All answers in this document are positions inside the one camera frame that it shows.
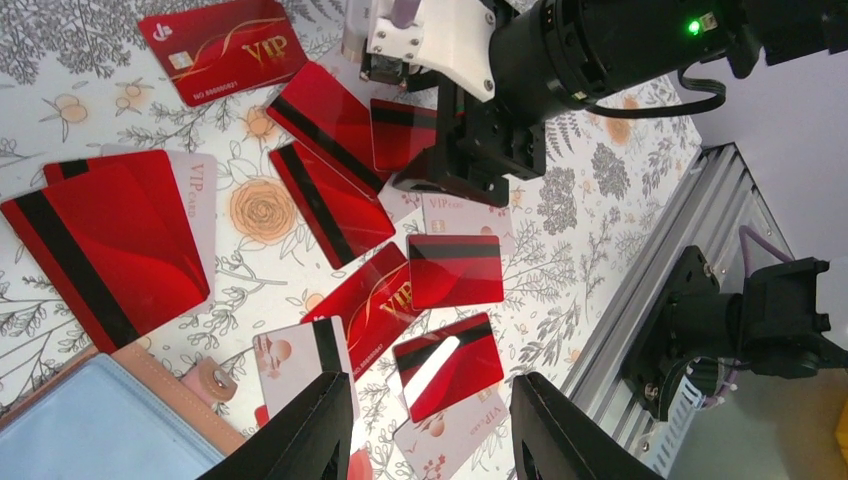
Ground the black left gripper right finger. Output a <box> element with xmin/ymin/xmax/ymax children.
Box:
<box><xmin>510</xmin><ymin>372</ymin><xmax>661</xmax><ymax>480</ymax></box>

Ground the red card pair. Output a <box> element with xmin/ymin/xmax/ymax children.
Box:
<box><xmin>1</xmin><ymin>150</ymin><xmax>211</xmax><ymax>353</ymax></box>

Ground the red card black stripe upright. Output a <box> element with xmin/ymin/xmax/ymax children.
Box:
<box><xmin>269</xmin><ymin>142</ymin><xmax>396</xmax><ymax>269</ymax></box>

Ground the white vip card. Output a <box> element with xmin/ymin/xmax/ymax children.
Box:
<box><xmin>422</xmin><ymin>193</ymin><xmax>516</xmax><ymax>255</ymax></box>
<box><xmin>88</xmin><ymin>145</ymin><xmax>216</xmax><ymax>284</ymax></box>

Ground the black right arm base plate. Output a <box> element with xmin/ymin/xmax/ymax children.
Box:
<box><xmin>621</xmin><ymin>245</ymin><xmax>732</xmax><ymax>421</ymax></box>

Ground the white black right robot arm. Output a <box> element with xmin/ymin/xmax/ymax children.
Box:
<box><xmin>367</xmin><ymin>1</ymin><xmax>847</xmax><ymax>207</ymax></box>

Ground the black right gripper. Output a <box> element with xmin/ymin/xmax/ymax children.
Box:
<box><xmin>392</xmin><ymin>74</ymin><xmax>546</xmax><ymax>208</ymax></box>

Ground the white VIP card centre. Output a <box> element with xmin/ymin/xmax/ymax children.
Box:
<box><xmin>422</xmin><ymin>193</ymin><xmax>516</xmax><ymax>255</ymax></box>

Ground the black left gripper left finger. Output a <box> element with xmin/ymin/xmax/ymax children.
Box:
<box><xmin>201</xmin><ymin>372</ymin><xmax>354</xmax><ymax>479</ymax></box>

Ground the white VIP card left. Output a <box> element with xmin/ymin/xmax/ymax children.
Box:
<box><xmin>88</xmin><ymin>145</ymin><xmax>216</xmax><ymax>284</ymax></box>

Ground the tan leather card holder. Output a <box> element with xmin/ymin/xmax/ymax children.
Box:
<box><xmin>1</xmin><ymin>345</ymin><xmax>246</xmax><ymax>479</ymax></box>

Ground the white card black stripe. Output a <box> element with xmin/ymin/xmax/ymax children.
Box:
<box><xmin>253</xmin><ymin>316</ymin><xmax>354</xmax><ymax>425</ymax></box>

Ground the white floral card bottom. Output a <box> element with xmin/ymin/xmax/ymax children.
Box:
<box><xmin>393</xmin><ymin>387</ymin><xmax>507</xmax><ymax>479</ymax></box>

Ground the red card black stripe middle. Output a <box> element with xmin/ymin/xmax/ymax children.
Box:
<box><xmin>266</xmin><ymin>61</ymin><xmax>388</xmax><ymax>198</ymax></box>

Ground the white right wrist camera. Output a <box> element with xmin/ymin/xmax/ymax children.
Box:
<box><xmin>341</xmin><ymin>0</ymin><xmax>510</xmax><ymax>102</ymax></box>

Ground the red VIP card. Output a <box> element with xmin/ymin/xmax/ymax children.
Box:
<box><xmin>138</xmin><ymin>1</ymin><xmax>307</xmax><ymax>107</ymax></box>
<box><xmin>301</xmin><ymin>242</ymin><xmax>422</xmax><ymax>379</ymax></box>

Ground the red card black stripe right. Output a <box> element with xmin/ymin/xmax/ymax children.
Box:
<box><xmin>407</xmin><ymin>234</ymin><xmax>504</xmax><ymax>310</ymax></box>

